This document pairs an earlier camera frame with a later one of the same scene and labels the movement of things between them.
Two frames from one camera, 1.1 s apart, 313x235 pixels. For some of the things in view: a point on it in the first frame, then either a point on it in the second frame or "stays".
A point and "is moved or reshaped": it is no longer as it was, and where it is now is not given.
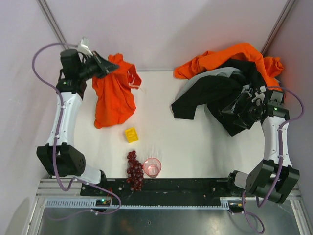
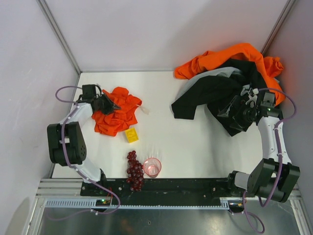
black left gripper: (99, 65) to (106, 104)
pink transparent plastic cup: (152, 166) stays
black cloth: (217, 92) stays
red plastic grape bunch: (135, 174) stays
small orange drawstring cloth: (113, 99) is moved or reshaped
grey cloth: (226, 72) stays
